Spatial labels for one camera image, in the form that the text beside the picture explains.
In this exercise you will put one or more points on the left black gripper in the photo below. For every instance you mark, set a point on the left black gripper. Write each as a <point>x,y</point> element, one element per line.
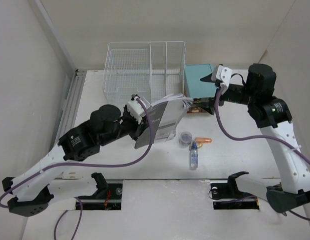
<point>138,128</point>

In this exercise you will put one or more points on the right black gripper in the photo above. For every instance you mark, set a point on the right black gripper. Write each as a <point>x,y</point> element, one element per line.
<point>209,105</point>

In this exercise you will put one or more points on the grey white booklet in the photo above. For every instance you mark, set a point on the grey white booklet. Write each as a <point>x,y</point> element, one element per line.
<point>165,115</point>

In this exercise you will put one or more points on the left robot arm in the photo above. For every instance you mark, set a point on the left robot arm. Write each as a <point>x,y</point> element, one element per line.
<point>34,190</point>

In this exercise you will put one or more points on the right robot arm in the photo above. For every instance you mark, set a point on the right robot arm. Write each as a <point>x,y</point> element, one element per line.
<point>274,120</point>

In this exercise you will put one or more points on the teal drawer box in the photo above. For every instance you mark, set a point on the teal drawer box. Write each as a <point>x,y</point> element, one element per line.
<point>195,87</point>

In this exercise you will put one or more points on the orange marker pen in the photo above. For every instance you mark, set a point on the orange marker pen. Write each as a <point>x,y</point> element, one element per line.
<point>203,140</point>

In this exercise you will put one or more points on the small round clear container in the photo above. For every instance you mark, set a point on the small round clear container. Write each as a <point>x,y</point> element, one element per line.
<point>185,138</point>

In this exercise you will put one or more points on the clear blue glue bottle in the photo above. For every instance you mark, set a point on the clear blue glue bottle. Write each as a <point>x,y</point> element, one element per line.
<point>193,156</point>

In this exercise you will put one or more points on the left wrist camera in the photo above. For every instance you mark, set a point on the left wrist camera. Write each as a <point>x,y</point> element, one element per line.
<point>134,107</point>

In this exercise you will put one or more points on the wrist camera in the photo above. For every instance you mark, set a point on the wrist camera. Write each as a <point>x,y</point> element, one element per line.
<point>134,107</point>
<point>221,77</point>

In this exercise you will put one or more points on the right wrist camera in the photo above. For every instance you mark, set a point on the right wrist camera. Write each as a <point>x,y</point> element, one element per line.
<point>221,77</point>

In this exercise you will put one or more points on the white wire mesh organizer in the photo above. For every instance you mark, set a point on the white wire mesh organizer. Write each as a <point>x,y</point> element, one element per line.
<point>150,69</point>

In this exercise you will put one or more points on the aluminium rail frame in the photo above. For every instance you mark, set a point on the aluminium rail frame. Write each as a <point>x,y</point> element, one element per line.
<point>69,105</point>

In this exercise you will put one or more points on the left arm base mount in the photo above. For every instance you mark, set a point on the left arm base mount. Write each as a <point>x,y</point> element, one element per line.
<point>107,196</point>

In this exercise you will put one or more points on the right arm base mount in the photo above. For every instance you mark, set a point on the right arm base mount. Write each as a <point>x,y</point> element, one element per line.
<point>226,196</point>

